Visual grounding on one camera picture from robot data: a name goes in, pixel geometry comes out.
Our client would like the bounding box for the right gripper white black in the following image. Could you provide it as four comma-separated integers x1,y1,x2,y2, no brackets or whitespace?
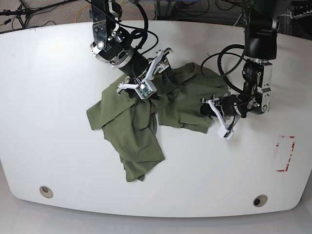
117,48,178,100

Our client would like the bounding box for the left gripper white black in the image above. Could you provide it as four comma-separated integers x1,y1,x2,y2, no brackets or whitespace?
200,94,246,140

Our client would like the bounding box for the olive green T-shirt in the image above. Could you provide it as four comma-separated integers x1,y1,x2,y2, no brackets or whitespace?
86,62,228,182

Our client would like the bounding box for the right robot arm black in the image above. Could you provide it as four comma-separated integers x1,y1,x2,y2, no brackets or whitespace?
90,0,177,99

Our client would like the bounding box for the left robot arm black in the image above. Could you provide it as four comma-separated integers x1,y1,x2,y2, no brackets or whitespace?
200,0,291,139

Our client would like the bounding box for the red tape rectangle marking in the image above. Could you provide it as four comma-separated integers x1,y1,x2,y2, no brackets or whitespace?
273,135,295,172

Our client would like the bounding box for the white power strip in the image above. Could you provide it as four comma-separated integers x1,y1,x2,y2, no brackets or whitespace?
291,5,312,20

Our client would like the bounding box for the black tripod stand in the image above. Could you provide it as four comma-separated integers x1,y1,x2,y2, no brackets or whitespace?
0,0,75,31

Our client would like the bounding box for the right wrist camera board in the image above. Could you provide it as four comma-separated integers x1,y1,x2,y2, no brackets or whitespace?
135,83,155,100

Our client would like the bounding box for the yellow cable on floor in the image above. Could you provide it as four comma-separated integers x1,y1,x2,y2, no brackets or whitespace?
75,3,90,23

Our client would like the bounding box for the right table cable grommet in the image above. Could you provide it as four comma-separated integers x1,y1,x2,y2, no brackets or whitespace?
253,195,268,207

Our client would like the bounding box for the table cable grommet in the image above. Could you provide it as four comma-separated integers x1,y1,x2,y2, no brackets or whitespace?
253,195,268,207
39,186,53,199

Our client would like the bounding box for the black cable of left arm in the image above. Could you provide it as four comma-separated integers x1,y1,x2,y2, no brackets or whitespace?
201,0,252,96

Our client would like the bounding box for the left table cable grommet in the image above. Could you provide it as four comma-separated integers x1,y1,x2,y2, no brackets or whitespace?
39,186,53,199

